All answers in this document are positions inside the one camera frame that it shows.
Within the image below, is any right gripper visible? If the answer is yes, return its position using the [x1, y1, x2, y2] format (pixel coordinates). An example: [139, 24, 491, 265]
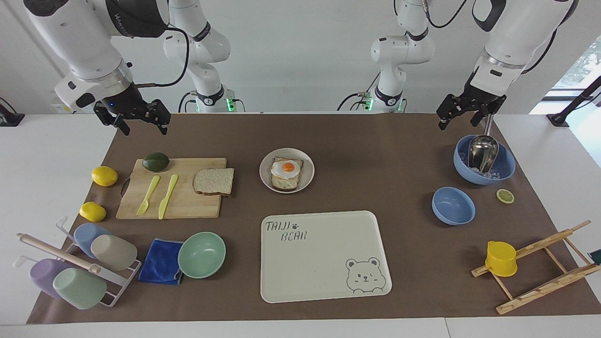
[93, 83, 172, 137]

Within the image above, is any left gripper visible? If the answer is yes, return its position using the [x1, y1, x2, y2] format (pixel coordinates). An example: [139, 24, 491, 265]
[436, 68, 508, 131]

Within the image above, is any white round plate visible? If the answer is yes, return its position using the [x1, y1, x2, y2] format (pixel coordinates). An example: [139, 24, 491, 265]
[259, 147, 315, 194]

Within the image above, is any metal scoop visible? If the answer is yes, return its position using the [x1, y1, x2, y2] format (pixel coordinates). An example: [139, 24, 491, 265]
[468, 113, 500, 174]

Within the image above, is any dark green avocado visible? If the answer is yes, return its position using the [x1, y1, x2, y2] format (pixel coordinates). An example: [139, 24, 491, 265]
[142, 152, 170, 172]

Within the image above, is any large blue bowl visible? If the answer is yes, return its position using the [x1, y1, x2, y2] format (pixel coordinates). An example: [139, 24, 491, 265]
[453, 135, 516, 185]

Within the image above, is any yellow lemon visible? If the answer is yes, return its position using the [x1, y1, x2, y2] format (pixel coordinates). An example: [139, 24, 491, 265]
[91, 166, 119, 187]
[79, 202, 107, 223]

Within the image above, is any yellow-green plastic fork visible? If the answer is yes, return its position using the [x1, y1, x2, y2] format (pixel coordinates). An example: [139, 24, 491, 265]
[136, 175, 161, 217]

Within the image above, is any yellow-green plastic knife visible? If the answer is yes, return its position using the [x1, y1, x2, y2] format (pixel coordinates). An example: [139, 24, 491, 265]
[158, 174, 179, 220]

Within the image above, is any small blue bowl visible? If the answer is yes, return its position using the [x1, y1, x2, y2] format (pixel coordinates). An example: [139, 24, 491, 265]
[431, 186, 476, 226]

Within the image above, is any wooden cutting board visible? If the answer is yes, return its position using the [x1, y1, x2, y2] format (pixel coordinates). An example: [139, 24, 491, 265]
[116, 157, 228, 221]

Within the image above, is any bread slice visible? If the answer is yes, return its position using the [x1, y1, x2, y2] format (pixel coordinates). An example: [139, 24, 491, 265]
[192, 168, 235, 197]

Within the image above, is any black stand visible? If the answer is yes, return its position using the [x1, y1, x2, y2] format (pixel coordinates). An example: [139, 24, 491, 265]
[0, 96, 25, 127]
[547, 75, 601, 128]

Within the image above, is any window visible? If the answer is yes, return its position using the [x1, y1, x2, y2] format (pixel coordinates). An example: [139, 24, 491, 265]
[550, 33, 601, 91]

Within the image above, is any blue cup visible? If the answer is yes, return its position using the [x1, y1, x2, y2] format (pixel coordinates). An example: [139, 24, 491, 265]
[73, 223, 113, 259]

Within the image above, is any beige cup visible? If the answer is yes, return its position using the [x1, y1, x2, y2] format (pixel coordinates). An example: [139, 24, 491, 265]
[90, 234, 138, 271]

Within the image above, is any blue cloth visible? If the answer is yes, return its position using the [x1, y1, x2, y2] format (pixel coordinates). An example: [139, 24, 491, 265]
[138, 238, 185, 286]

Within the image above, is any yellow cup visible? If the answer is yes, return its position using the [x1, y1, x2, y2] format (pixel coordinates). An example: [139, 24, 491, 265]
[485, 240, 518, 278]

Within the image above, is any green bowl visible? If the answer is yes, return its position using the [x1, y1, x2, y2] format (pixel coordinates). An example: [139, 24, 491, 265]
[177, 231, 227, 279]

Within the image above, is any fried egg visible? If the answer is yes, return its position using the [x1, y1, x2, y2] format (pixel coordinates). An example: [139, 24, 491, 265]
[271, 159, 301, 179]

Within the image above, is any toast slice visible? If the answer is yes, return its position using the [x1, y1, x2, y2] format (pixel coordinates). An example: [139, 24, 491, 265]
[270, 156, 304, 191]

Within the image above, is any green cup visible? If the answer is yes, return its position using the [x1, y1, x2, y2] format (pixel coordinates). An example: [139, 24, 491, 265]
[53, 267, 108, 310]

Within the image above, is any purple cup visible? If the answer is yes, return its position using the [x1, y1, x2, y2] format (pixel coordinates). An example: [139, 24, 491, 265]
[30, 258, 76, 300]

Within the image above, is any wooden folding rack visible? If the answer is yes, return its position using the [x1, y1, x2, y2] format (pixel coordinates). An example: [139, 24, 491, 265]
[471, 220, 601, 315]

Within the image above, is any cream tray with bear print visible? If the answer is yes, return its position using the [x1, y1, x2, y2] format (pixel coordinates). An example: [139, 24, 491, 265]
[260, 210, 393, 304]

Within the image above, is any black cable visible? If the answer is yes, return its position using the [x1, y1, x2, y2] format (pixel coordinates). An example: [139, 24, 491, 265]
[136, 27, 191, 89]
[177, 91, 195, 114]
[337, 70, 382, 112]
[520, 28, 559, 76]
[422, 0, 470, 29]

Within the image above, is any white wire cup rack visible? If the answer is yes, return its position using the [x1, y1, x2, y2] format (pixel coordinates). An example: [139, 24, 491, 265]
[13, 215, 143, 308]

